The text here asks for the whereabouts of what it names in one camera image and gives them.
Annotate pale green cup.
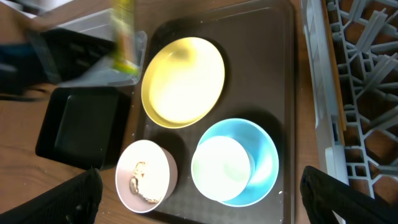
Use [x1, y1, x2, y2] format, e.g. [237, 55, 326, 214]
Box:
[191, 136, 254, 202]

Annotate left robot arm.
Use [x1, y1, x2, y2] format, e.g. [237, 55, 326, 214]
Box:
[1, 28, 116, 102]

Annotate white bowl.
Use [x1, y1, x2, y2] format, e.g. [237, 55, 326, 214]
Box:
[115, 140, 178, 213]

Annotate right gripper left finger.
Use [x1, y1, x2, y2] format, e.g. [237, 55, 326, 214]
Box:
[1, 168, 103, 224]

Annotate blue bowl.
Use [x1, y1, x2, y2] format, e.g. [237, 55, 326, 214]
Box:
[197, 118, 279, 207]

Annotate yellow plate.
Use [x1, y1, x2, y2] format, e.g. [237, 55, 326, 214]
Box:
[141, 37, 225, 129]

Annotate food scraps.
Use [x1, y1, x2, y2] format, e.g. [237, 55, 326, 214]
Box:
[129, 161, 162, 204]

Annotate green snack wrapper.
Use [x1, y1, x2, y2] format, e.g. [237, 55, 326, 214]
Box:
[111, 0, 139, 77]

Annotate clear plastic bin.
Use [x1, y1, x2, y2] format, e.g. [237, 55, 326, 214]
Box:
[29, 9, 147, 87]

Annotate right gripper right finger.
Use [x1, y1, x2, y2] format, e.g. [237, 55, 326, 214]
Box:
[300, 166, 397, 224]

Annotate black plastic bin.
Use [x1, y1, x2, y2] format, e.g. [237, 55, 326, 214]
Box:
[35, 86, 131, 170]

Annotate grey dishwasher rack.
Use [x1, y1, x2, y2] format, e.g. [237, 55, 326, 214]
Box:
[300, 0, 397, 204]

